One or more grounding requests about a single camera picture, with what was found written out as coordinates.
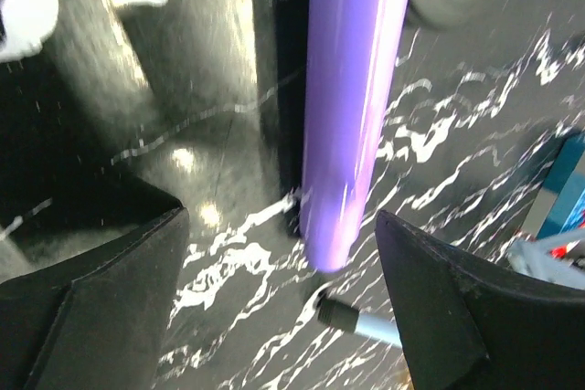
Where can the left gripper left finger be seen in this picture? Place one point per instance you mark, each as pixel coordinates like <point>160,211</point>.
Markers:
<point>97,320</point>

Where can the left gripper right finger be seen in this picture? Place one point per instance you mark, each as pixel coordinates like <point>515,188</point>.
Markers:
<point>546,352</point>

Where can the purple toy microphone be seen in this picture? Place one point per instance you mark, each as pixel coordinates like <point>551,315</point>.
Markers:
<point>351,55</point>

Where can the light blue music stand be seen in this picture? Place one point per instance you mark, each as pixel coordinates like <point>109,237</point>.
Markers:
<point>435,286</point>

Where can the blue toy brick block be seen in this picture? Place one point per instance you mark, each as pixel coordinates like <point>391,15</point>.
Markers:
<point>559,205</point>

